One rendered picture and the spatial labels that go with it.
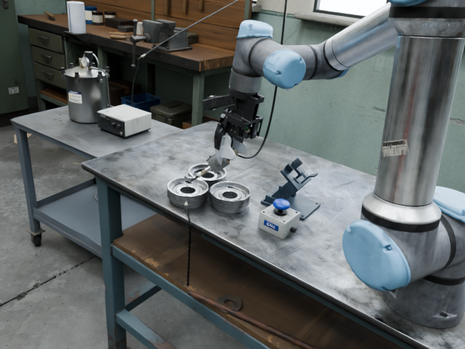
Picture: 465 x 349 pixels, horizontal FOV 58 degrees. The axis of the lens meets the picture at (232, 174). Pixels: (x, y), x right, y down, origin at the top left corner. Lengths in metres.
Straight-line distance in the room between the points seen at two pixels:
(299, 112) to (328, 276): 1.98
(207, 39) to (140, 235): 1.88
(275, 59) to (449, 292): 0.54
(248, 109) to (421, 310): 0.55
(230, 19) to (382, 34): 2.10
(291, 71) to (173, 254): 0.70
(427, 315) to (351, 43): 0.52
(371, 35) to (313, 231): 0.46
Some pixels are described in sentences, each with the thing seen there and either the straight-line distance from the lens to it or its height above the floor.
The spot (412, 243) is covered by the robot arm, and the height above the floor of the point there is 1.01.
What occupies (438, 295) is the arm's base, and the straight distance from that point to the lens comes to 0.85.
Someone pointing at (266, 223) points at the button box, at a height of 0.82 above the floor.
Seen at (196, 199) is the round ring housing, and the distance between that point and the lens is 1.05.
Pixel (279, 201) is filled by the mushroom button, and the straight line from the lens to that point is 0.98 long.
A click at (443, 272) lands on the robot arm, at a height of 0.91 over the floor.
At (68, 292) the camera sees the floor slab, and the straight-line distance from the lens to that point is 2.07.
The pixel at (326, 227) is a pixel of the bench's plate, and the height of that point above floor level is 0.80.
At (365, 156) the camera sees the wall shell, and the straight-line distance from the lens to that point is 2.67.
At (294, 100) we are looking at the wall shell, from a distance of 2.80.
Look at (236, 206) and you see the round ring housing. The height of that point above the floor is 0.83.
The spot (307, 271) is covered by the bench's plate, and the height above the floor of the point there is 0.80.
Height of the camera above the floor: 1.35
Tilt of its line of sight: 26 degrees down
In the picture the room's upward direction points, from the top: 5 degrees clockwise
